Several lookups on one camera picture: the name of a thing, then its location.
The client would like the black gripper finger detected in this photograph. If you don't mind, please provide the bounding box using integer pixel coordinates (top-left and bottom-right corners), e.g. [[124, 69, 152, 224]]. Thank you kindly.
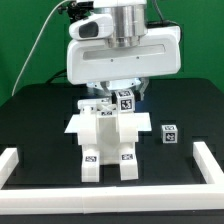
[[100, 82, 112, 97], [137, 78, 149, 100]]

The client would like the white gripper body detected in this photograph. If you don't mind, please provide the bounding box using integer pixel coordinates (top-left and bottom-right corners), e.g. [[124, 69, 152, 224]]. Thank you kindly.
[[67, 14, 181, 85]]

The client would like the white chair back frame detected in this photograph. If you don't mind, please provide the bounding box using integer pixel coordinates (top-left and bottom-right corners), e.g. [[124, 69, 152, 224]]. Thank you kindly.
[[77, 98, 138, 145]]

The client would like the small tagged white cube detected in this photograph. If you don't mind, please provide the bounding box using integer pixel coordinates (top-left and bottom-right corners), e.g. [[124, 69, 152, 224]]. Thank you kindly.
[[161, 124, 178, 144]]

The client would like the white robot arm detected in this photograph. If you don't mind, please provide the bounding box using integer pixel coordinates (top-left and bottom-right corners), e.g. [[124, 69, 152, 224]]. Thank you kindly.
[[67, 0, 181, 93]]

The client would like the white L-shaped obstacle fence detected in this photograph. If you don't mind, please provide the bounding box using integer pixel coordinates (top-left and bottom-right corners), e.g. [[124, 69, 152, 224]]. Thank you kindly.
[[0, 142, 224, 215]]

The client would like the black cable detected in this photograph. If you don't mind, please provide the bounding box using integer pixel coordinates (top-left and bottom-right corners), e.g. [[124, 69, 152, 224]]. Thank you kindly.
[[44, 68, 69, 85]]

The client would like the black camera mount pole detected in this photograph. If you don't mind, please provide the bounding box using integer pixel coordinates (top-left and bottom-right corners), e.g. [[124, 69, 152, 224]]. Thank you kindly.
[[57, 0, 93, 23]]

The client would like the white cable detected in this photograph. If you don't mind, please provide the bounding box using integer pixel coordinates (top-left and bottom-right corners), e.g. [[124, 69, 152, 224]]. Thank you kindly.
[[11, 0, 73, 98]]

